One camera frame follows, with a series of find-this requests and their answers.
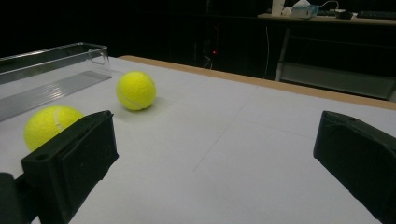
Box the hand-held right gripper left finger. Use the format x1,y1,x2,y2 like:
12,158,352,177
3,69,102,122
21,109,120,224

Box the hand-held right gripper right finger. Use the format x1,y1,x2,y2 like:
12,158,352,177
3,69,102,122
312,110,396,224

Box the yellow tennis ball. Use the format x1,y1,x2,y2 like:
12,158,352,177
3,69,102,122
23,105,85,152
115,70,157,112

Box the clear plastic container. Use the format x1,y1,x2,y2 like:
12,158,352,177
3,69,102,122
0,41,112,123

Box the white-framed wooden desk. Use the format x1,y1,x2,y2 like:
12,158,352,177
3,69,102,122
257,12,396,102

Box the black computer mouse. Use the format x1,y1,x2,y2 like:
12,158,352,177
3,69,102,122
335,10,354,21

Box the black keyboard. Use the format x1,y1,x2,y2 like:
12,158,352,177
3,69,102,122
356,10,396,21

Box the white table cover sheet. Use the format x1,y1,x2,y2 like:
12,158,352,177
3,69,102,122
0,56,396,224

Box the pale blue tissue pack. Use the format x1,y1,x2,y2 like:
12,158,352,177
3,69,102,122
290,0,320,19

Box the white cup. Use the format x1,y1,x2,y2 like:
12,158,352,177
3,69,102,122
271,0,286,17

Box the dark computer tower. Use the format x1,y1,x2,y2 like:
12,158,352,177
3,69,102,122
199,31,225,70

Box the white hanging cable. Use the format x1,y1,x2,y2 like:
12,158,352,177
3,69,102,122
263,26,271,80

